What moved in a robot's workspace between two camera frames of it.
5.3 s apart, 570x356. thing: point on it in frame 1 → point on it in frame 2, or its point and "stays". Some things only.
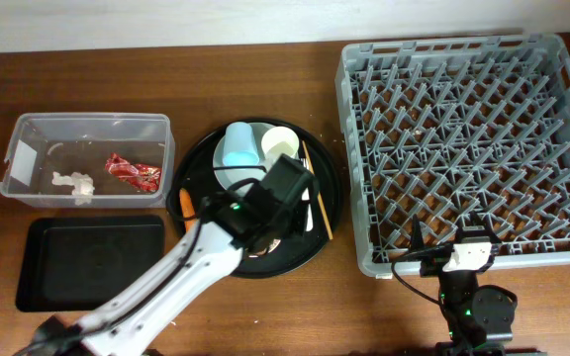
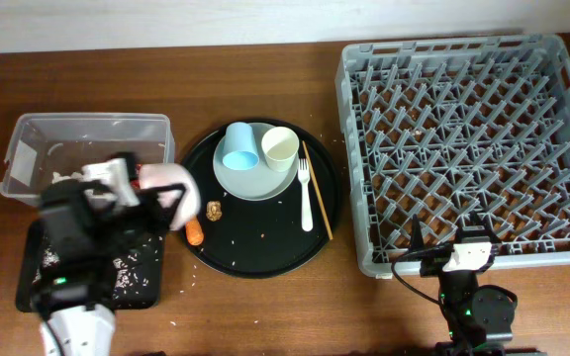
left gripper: (296, 229) → (147, 218)
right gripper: (434, 261) stays
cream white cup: (277, 140) stays
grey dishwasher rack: (441, 128) stays
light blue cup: (239, 145) stays
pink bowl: (274, 242) → (152, 175)
